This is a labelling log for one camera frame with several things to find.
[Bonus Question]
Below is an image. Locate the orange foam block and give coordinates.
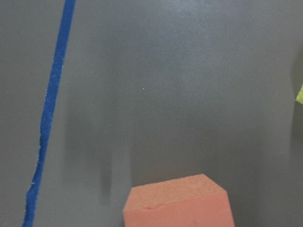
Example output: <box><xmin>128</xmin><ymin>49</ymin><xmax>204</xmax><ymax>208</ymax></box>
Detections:
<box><xmin>123</xmin><ymin>174</ymin><xmax>235</xmax><ymax>227</ymax></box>

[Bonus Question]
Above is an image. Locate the yellow foam block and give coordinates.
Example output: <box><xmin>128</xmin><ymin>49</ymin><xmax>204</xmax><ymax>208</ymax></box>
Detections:
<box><xmin>295</xmin><ymin>85</ymin><xmax>303</xmax><ymax>105</ymax></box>

